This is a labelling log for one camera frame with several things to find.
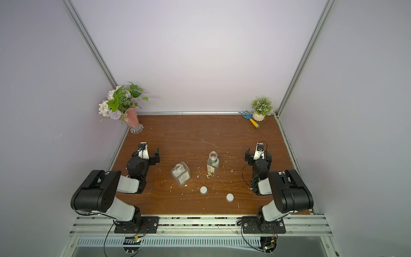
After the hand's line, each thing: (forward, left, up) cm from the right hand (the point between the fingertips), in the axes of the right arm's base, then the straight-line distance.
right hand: (261, 147), depth 89 cm
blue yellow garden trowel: (+34, +1, -10) cm, 35 cm away
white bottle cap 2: (-25, +18, -10) cm, 32 cm away
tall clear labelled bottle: (-12, +27, +3) cm, 30 cm away
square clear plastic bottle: (-16, +43, -1) cm, 46 cm away
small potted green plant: (+31, -5, +3) cm, 32 cm away
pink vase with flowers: (+17, +81, +17) cm, 84 cm away
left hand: (-1, +64, 0) cm, 64 cm away
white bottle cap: (-21, +32, -10) cm, 40 cm away
